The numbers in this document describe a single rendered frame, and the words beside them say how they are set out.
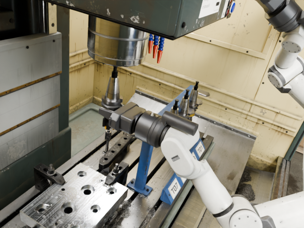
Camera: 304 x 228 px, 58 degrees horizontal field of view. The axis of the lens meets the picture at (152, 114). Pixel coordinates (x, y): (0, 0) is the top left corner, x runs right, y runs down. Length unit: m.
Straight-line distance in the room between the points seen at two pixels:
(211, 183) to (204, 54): 1.12
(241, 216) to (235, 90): 1.11
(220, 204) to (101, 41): 0.51
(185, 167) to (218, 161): 1.02
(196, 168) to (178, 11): 0.38
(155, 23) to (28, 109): 0.80
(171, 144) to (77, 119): 1.51
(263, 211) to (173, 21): 0.53
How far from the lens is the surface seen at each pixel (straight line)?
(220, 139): 1.80
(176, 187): 1.19
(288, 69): 1.21
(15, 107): 1.18
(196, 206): 1.40
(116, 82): 0.79
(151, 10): 0.56
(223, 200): 0.76
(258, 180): 1.87
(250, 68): 1.70
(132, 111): 0.80
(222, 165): 1.71
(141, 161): 1.09
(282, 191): 1.64
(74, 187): 1.06
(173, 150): 0.70
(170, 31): 0.54
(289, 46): 1.01
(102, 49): 0.69
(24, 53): 1.12
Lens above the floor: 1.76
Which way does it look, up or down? 30 degrees down
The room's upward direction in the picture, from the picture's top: 11 degrees clockwise
